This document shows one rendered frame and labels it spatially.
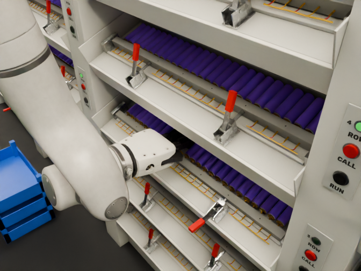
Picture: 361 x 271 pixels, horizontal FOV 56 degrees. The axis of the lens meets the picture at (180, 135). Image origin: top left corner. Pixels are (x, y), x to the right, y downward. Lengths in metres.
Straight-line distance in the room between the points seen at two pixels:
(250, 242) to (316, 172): 0.27
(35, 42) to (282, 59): 0.32
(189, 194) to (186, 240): 0.20
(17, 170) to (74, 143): 1.05
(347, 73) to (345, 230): 0.21
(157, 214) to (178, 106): 0.41
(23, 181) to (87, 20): 0.83
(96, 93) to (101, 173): 0.43
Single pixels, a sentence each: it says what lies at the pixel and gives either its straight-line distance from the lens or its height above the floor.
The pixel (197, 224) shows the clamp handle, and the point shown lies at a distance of 0.69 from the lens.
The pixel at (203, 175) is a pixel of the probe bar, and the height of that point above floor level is 0.61.
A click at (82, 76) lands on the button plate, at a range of 0.96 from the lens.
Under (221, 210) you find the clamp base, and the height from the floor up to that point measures 0.59.
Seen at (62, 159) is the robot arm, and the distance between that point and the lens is 0.55.
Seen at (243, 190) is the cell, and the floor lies 0.61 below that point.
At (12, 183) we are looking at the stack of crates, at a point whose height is 0.16.
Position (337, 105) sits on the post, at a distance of 0.42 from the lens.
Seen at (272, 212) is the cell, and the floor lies 0.61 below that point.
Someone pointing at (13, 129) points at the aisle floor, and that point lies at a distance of 2.16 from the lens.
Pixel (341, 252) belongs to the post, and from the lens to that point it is 0.54.
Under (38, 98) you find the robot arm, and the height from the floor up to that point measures 0.88.
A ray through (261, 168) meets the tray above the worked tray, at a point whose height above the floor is 0.77.
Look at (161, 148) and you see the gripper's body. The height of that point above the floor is 0.68.
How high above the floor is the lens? 1.13
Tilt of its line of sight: 37 degrees down
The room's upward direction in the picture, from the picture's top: straight up
